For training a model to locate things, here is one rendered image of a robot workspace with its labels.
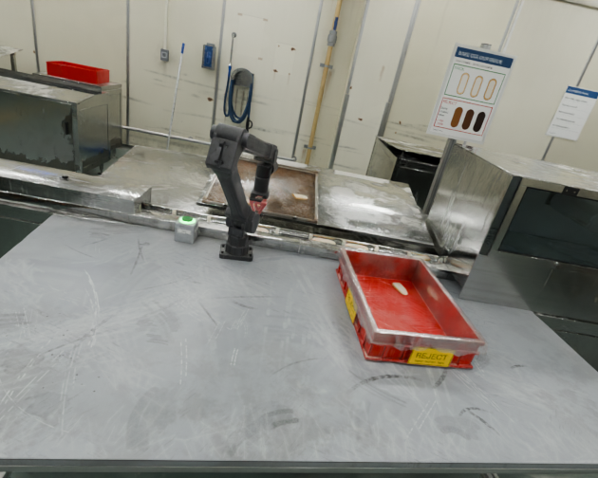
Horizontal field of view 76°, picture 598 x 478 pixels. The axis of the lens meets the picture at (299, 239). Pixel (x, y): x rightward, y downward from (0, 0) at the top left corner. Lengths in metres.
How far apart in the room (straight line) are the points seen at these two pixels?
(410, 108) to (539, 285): 3.96
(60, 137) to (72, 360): 3.30
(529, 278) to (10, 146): 4.16
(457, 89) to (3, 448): 2.20
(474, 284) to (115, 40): 4.98
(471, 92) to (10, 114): 3.71
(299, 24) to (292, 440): 4.73
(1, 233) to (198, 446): 1.30
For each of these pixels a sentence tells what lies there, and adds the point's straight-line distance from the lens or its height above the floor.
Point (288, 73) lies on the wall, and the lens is 5.13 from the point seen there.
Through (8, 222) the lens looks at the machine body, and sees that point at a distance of 1.84.
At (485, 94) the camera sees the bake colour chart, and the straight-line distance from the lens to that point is 2.34.
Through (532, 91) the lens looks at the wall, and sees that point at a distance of 5.87.
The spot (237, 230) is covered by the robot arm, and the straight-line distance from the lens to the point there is 1.35.
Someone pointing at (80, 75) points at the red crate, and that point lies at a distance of 4.91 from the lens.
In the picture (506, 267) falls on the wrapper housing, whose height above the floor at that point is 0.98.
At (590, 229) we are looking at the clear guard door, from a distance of 1.63.
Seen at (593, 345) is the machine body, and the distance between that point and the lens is 1.96.
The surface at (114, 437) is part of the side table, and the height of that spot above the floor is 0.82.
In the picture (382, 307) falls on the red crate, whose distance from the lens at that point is 1.30.
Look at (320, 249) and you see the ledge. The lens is 1.49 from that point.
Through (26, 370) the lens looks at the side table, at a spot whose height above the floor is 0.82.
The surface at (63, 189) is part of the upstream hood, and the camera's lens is 1.66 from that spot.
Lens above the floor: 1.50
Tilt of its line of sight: 25 degrees down
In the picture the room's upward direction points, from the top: 12 degrees clockwise
